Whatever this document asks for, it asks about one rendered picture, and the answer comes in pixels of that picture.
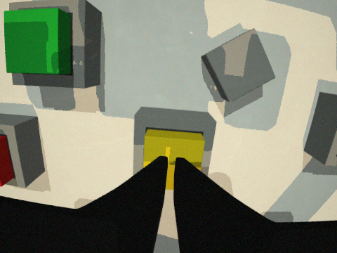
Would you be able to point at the blue button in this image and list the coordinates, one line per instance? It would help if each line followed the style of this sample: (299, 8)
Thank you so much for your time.
(322, 138)

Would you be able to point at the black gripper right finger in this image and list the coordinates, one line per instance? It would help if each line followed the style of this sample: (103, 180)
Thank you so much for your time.
(210, 220)

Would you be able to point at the red button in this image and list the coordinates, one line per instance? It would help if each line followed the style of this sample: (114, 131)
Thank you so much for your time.
(21, 159)

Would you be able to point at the yellow button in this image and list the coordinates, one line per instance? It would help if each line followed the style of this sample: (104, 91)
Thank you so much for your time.
(174, 133)

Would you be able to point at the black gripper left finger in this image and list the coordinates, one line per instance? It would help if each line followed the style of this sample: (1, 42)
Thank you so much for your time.
(125, 220)

